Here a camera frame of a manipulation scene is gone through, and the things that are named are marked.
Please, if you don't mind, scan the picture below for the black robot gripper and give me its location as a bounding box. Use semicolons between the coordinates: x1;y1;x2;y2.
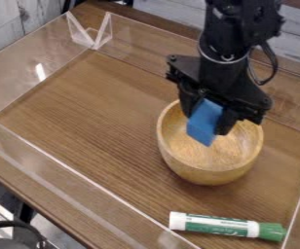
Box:
166;53;273;135

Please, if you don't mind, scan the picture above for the blue foam block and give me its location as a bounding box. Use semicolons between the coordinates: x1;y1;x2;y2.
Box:
186;99;224;147

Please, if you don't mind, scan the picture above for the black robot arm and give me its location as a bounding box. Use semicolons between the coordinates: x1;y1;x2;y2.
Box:
168;0;285;135

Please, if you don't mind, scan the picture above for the brown wooden bowl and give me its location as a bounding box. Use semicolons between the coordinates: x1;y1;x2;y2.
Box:
157;100;265;186

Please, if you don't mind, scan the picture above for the green white marker pen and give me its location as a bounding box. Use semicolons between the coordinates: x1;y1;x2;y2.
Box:
169;211;286;242

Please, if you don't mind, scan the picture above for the clear acrylic tray wall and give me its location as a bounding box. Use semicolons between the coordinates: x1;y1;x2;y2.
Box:
0;9;300;249

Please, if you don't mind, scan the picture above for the black metal stand bracket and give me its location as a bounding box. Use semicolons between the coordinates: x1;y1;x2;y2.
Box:
11;200;63;249

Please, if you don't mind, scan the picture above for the black cable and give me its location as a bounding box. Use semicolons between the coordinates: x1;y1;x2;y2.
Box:
0;220;49;249

